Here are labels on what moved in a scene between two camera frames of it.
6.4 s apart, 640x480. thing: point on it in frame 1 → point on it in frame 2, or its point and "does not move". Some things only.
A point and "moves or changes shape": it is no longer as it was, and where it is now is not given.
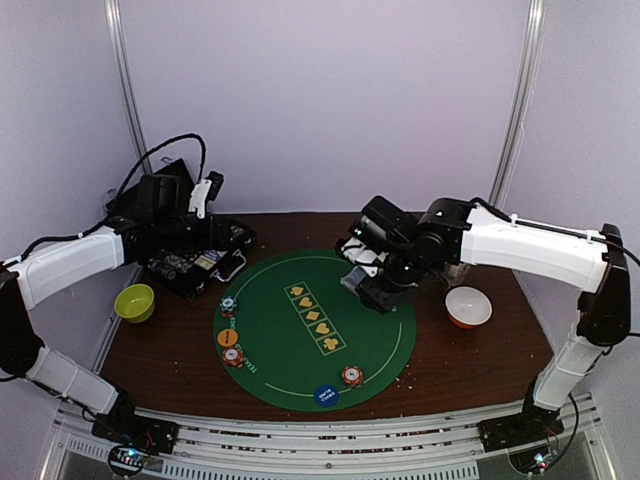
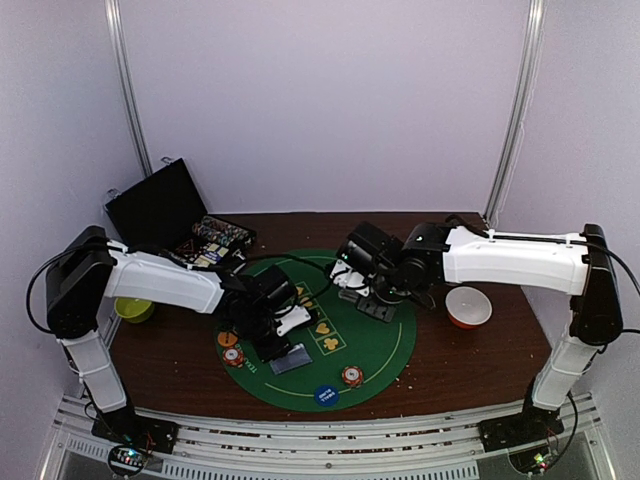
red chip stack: (233, 357) does not move
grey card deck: (353, 278) moves or changes shape
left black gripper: (222, 231) → (266, 354)
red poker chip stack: (352, 376) does not move
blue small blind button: (326, 394) does not move
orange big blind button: (227, 337) does not move
